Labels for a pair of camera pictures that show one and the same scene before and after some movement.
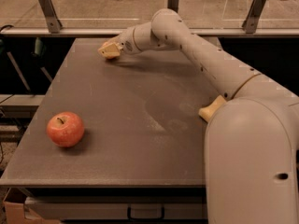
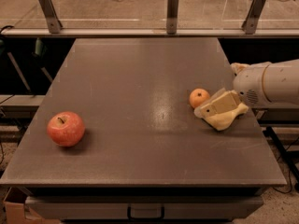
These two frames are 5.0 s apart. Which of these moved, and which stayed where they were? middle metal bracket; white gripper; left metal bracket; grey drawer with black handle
Moved: white gripper
Stayed: middle metal bracket; grey drawer with black handle; left metal bracket
